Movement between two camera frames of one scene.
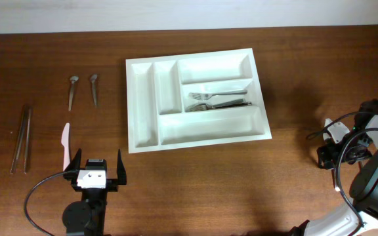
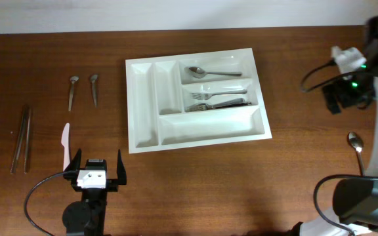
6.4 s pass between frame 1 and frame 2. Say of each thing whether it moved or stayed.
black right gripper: moved
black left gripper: stayed
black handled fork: stayed
